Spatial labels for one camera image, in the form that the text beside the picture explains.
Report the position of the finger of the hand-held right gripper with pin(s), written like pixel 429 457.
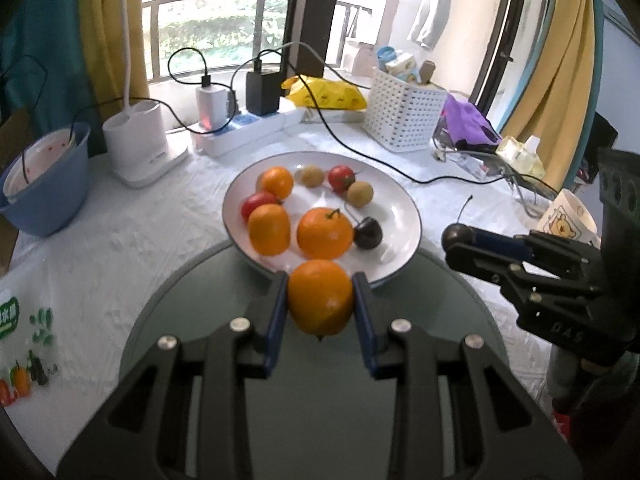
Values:
pixel 500 241
pixel 480 265

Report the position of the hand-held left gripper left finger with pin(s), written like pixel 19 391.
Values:
pixel 276 320

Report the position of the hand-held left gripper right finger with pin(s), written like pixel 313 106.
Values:
pixel 364 320

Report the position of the dark purple cherry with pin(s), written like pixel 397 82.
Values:
pixel 456 237
pixel 367 232

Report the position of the orange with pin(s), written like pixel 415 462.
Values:
pixel 270 228
pixel 325 232
pixel 276 182
pixel 320 297

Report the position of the white plate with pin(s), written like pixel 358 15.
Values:
pixel 400 220

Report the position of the brown kiwi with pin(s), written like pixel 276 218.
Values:
pixel 310 176
pixel 360 193

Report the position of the bear print cup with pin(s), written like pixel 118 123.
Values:
pixel 567 220

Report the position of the white label packet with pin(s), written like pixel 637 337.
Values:
pixel 472 162

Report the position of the tissue packet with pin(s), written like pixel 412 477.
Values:
pixel 520 157

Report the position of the red tomato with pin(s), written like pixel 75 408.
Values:
pixel 257 205
pixel 341 177

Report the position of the purple cloth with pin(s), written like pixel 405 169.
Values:
pixel 467 120

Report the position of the white plastic basket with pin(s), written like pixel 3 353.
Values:
pixel 405 112

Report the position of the white tablecloth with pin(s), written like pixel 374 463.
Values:
pixel 150 220

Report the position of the brown packet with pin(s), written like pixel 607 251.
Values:
pixel 427 71

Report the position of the yellow curtain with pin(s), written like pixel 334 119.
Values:
pixel 555 60
pixel 107 25

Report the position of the white power strip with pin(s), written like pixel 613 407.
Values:
pixel 240 132

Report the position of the printed packet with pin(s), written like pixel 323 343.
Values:
pixel 400 62

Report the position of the white desk lamp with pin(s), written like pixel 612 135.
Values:
pixel 145 145

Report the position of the white charger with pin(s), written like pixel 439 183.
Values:
pixel 212 105

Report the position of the yellow packet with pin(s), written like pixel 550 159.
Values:
pixel 327 94

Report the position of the black charger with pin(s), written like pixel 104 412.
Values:
pixel 261 92

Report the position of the hanging garment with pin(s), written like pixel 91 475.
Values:
pixel 435 5

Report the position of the blue bowl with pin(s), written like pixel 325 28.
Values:
pixel 50 200

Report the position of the printed plastic bag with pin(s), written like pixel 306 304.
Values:
pixel 20 340

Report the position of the balcony railing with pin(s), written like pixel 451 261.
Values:
pixel 215 15

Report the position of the teal curtain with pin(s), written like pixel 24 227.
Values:
pixel 30 70

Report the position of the dark window post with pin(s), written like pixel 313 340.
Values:
pixel 310 10

